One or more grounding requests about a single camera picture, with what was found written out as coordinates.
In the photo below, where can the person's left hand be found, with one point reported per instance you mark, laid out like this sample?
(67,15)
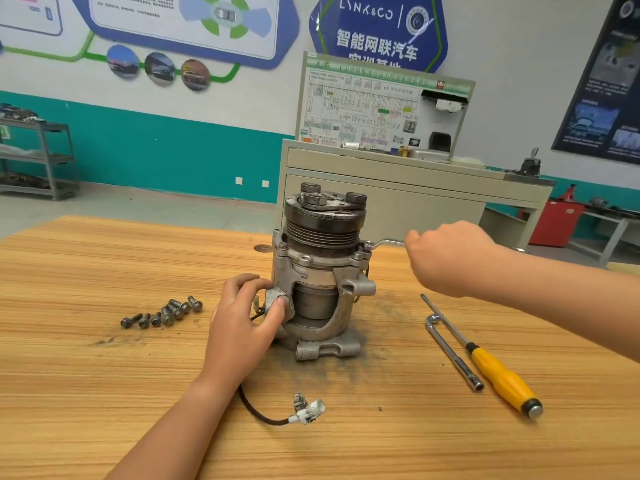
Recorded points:
(238,335)

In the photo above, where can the person's right hand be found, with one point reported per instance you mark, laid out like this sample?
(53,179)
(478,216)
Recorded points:
(455,260)

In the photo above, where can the silver combination wrench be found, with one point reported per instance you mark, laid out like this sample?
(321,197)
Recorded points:
(385,242)

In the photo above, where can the grey metal compressor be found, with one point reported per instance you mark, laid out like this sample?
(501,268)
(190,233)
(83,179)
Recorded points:
(320,270)

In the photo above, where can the person's right forearm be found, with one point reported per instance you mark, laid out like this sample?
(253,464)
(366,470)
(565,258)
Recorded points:
(570,295)

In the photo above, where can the person's left forearm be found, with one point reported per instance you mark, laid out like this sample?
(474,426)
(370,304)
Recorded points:
(165,435)

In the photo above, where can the beige workbench cabinet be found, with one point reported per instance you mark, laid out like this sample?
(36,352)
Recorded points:
(420,190)

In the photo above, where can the dark round table grommet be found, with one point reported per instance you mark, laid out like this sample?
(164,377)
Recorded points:
(263,248)

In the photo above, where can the silver L-shaped socket wrench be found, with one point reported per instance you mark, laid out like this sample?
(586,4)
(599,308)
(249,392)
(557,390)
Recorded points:
(453,353)

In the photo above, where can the red cabinet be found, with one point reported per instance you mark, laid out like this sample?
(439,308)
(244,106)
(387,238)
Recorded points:
(556,223)

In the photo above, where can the small black device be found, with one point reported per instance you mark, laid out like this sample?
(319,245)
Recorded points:
(529,165)

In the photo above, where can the white wiring display board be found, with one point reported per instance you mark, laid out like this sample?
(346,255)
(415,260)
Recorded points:
(355,105)

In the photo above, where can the grey metal shelf cart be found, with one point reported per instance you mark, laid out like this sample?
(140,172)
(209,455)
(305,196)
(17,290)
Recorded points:
(35,160)

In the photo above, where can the blue rounded infographic panel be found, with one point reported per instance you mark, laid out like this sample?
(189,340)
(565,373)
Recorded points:
(150,20)

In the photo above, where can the dark wall poster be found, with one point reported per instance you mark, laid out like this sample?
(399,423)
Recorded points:
(605,85)

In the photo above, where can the blue hexagon wall sign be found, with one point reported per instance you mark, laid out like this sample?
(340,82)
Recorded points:
(378,30)

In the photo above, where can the round photo wall decal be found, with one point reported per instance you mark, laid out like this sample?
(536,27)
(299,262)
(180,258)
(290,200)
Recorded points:
(160,68)
(195,75)
(123,62)

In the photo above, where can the white infographic wall panel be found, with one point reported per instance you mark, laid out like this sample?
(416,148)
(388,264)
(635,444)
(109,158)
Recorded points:
(28,10)

